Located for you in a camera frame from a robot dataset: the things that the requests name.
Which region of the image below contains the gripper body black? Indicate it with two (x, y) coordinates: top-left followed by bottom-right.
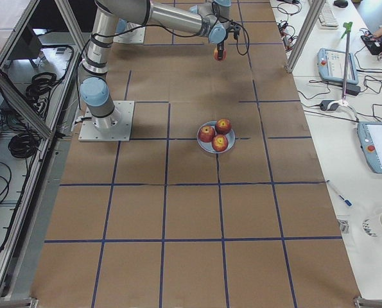
(216, 41), (225, 51)
(230, 24), (241, 40)

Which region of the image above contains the red apple carried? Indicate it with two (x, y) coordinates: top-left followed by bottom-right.
(213, 48), (227, 61)

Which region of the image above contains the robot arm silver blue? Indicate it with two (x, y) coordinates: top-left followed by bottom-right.
(80, 1), (231, 132)
(113, 19), (145, 44)

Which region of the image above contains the red apple back on plate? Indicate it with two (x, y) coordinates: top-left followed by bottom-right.
(214, 118), (232, 135)

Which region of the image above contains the red apple on plate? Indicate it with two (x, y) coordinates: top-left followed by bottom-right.
(214, 118), (232, 135)
(211, 134), (229, 152)
(198, 125), (216, 142)

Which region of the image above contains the red apple left on plate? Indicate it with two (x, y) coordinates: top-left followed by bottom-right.
(198, 125), (216, 142)

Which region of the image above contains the red apple front on plate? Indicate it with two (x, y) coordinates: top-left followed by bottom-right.
(211, 134), (229, 152)

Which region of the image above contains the light blue plate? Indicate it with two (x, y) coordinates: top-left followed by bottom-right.
(196, 120), (236, 154)

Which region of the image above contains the white keyboard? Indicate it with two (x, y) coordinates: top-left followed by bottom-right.
(318, 2), (339, 30)

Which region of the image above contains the far teach pendant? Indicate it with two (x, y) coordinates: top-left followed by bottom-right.
(317, 48), (359, 85)

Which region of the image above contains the teach pendant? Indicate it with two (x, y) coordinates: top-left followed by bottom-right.
(357, 121), (382, 174)
(317, 48), (359, 85)

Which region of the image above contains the long grabber stick green tip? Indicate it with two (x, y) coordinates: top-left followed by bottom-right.
(338, 21), (353, 107)

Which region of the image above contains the near teach pendant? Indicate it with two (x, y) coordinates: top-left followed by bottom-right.
(357, 121), (382, 174)

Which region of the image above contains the blue white pen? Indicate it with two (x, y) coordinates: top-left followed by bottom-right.
(326, 180), (352, 207)

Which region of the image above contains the white mug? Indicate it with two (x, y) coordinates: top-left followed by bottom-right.
(362, 207), (382, 237)

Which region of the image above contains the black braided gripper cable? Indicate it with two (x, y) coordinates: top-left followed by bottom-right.
(209, 0), (251, 56)

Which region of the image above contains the aluminium frame post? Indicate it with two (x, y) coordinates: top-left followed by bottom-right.
(284, 0), (325, 73)

